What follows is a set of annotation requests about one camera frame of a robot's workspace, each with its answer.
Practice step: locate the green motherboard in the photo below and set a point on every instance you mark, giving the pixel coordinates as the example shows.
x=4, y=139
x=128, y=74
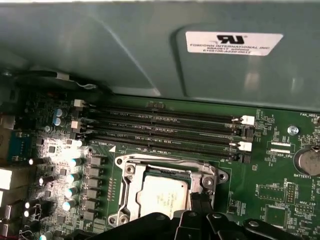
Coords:
x=245, y=172

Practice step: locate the silver coin battery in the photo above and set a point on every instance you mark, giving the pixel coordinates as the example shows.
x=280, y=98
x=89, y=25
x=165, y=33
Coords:
x=310, y=162

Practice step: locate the silver green CPU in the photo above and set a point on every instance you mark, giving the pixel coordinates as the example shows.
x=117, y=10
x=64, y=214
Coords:
x=162, y=195

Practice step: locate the blue board connector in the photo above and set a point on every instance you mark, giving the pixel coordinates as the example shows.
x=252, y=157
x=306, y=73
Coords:
x=20, y=147

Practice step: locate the silver board screw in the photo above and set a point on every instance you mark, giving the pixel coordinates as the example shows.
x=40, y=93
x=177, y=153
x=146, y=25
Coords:
x=293, y=130

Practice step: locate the grey square choke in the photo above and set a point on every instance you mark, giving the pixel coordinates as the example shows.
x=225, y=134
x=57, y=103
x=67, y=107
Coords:
x=94, y=172
x=92, y=183
x=91, y=193
x=96, y=160
x=90, y=204
x=88, y=215

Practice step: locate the metal socket cover frame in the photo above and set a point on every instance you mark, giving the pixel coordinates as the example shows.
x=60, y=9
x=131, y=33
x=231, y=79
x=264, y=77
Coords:
x=130, y=197

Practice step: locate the white case label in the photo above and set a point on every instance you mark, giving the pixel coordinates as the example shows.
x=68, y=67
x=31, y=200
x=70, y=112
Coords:
x=262, y=40

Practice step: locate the metal CPU socket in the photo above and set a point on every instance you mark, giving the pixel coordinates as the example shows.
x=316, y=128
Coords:
x=118, y=215

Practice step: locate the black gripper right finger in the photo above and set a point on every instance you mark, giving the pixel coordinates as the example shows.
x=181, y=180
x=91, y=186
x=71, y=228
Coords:
x=250, y=231

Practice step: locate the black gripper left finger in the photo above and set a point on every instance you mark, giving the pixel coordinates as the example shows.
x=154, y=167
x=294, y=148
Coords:
x=150, y=227

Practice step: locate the grey open PC case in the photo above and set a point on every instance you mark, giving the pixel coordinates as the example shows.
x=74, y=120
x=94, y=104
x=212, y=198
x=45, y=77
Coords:
x=100, y=50

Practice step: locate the silver capacitor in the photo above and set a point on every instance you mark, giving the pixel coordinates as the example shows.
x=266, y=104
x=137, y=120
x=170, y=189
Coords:
x=75, y=162
x=70, y=192
x=68, y=205
x=72, y=178

